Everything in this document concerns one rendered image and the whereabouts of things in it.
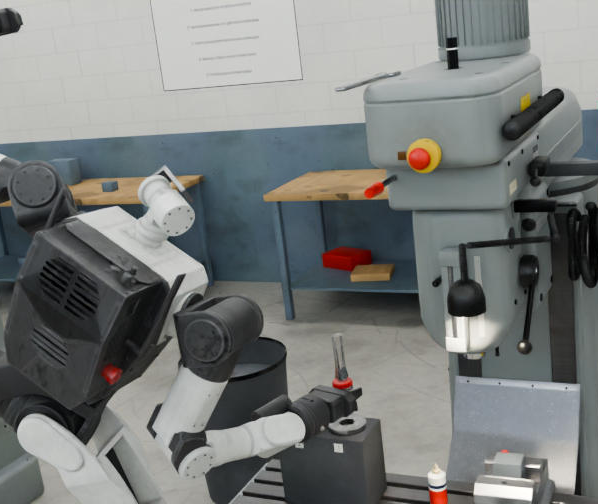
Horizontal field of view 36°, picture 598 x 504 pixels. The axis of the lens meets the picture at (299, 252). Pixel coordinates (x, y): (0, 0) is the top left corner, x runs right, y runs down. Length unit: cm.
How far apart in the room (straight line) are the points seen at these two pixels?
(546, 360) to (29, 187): 134
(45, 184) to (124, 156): 582
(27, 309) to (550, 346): 131
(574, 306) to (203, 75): 505
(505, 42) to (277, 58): 477
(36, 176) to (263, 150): 520
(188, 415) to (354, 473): 58
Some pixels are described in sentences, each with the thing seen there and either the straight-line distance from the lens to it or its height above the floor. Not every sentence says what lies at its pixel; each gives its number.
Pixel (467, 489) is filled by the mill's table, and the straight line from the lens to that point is 226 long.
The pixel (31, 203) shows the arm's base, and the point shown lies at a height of 176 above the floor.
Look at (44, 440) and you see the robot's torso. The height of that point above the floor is 131.
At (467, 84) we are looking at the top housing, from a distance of 164.
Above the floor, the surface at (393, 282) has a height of 23.
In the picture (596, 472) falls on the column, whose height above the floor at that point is 80.
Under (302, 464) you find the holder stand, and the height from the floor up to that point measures 101.
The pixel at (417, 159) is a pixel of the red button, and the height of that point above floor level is 176.
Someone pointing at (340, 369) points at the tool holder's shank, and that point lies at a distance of 209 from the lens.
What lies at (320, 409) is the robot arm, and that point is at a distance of 201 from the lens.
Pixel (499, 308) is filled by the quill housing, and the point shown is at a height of 142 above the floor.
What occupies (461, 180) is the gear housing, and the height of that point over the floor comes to 169.
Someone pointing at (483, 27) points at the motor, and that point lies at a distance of 200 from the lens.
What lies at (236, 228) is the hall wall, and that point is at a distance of 712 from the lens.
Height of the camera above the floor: 205
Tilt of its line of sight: 15 degrees down
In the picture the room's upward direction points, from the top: 7 degrees counter-clockwise
